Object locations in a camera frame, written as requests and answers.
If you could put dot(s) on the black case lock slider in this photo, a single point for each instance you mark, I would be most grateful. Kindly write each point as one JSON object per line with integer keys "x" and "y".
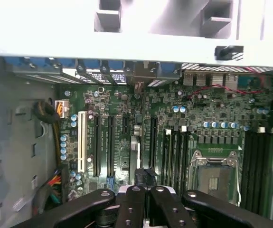
{"x": 228, "y": 52}

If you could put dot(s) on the black open PC case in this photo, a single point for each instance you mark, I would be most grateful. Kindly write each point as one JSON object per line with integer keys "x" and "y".
{"x": 103, "y": 51}

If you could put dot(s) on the white expansion slot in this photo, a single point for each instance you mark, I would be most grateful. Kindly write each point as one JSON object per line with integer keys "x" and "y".
{"x": 81, "y": 142}

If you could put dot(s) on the black expansion slot blue latch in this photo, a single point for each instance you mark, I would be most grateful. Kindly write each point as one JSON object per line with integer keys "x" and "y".
{"x": 110, "y": 142}

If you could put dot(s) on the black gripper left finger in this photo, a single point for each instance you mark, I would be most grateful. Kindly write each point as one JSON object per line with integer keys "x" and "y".
{"x": 131, "y": 209}

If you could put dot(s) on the white power connector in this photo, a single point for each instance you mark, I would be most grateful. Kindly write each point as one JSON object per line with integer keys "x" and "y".
{"x": 61, "y": 108}

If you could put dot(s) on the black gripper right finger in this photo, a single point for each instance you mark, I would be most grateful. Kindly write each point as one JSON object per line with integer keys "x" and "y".
{"x": 167, "y": 209}

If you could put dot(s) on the teal port connector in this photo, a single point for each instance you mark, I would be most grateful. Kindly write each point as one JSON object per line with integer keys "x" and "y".
{"x": 245, "y": 82}

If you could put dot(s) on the black printed label plate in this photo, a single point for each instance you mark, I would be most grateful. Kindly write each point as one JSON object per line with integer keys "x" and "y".
{"x": 96, "y": 77}

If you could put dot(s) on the green motherboard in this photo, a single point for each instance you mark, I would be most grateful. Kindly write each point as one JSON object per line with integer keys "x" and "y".
{"x": 169, "y": 102}

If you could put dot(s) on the long black expansion slot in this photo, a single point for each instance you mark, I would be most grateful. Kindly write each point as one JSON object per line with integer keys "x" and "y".
{"x": 154, "y": 142}
{"x": 96, "y": 142}

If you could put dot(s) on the CPU socket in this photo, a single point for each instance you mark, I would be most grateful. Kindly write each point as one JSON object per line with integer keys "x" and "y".
{"x": 212, "y": 180}

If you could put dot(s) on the grey parts rack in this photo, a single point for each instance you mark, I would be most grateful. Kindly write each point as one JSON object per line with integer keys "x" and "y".
{"x": 107, "y": 21}

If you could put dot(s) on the silver rear port block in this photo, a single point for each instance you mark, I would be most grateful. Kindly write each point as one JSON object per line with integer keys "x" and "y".
{"x": 207, "y": 78}

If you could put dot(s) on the short black expansion slot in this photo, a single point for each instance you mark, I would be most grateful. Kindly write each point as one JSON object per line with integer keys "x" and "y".
{"x": 126, "y": 124}

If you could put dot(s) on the blue slot clip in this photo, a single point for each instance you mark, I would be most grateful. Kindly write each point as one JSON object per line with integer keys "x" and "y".
{"x": 17, "y": 63}
{"x": 65, "y": 63}
{"x": 92, "y": 64}
{"x": 168, "y": 70}
{"x": 116, "y": 65}

